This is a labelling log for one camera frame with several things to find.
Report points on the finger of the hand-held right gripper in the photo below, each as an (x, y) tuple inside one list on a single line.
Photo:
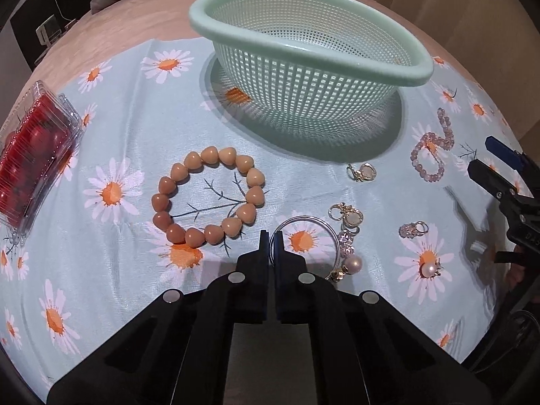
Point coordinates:
[(504, 149), (487, 175)]

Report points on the white box device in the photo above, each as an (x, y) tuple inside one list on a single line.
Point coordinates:
[(48, 29)]

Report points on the clear box of red tomatoes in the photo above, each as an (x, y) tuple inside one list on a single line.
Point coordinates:
[(29, 152)]

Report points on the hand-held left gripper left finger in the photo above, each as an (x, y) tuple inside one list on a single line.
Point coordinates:
[(265, 257)]

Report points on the green plastic mesh basket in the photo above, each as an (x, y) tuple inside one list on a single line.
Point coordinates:
[(312, 63)]

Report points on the silver bangle with pearl charm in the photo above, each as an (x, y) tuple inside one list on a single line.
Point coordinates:
[(352, 263)]

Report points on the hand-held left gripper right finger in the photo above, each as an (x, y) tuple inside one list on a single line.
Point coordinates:
[(277, 253)]

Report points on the daisy print tablecloth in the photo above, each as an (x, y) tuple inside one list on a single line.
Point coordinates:
[(126, 261)]

